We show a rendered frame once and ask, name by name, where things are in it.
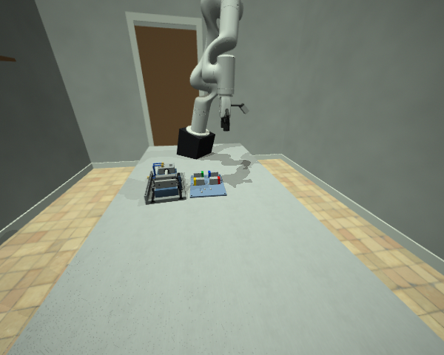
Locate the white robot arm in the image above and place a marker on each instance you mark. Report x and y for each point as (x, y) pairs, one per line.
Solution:
(219, 78)

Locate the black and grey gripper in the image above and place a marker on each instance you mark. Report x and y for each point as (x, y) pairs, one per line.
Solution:
(225, 106)

